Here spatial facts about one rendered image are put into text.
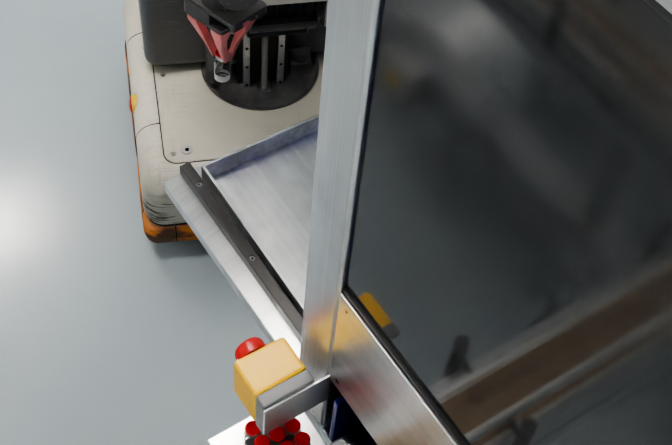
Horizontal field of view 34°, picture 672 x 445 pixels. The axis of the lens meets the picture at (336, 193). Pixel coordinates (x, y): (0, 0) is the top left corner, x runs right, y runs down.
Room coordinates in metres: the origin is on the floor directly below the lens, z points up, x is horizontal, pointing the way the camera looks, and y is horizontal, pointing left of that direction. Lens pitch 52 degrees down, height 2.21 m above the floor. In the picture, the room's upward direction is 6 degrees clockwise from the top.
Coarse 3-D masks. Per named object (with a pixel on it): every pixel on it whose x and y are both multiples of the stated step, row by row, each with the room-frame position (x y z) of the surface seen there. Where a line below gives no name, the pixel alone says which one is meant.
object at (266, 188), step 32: (288, 128) 1.13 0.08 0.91; (224, 160) 1.06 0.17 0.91; (256, 160) 1.08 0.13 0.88; (288, 160) 1.09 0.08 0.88; (224, 192) 1.02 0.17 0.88; (256, 192) 1.02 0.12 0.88; (288, 192) 1.03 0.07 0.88; (256, 224) 0.96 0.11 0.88; (288, 224) 0.97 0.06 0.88; (288, 256) 0.91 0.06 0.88; (288, 288) 0.84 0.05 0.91
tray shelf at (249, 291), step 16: (176, 192) 1.01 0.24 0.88; (192, 192) 1.01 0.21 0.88; (192, 208) 0.98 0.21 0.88; (192, 224) 0.95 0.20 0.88; (208, 224) 0.96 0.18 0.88; (208, 240) 0.93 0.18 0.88; (224, 240) 0.93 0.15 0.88; (224, 256) 0.90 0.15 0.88; (224, 272) 0.88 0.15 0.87; (240, 272) 0.88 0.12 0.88; (240, 288) 0.85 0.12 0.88; (256, 288) 0.85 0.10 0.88; (256, 304) 0.83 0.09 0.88; (272, 304) 0.83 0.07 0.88; (256, 320) 0.81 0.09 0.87; (272, 320) 0.80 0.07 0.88; (272, 336) 0.78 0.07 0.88; (288, 336) 0.78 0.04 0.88
